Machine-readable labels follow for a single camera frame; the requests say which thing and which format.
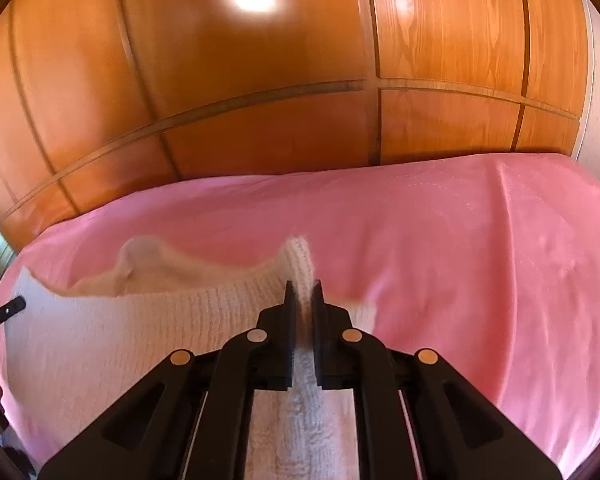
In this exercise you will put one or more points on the wooden wardrobe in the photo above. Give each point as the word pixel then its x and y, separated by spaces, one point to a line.
pixel 230 85

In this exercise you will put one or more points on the pink blanket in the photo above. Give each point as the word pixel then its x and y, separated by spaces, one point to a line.
pixel 455 270

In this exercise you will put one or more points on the grey ribbed knit sock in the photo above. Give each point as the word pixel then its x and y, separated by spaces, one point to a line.
pixel 130 340

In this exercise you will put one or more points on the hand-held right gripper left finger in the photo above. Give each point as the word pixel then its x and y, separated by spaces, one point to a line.
pixel 290 312

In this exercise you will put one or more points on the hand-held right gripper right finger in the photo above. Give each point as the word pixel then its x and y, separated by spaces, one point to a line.
pixel 318 312

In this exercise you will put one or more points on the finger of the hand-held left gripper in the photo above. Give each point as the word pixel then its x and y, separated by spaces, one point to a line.
pixel 7 308

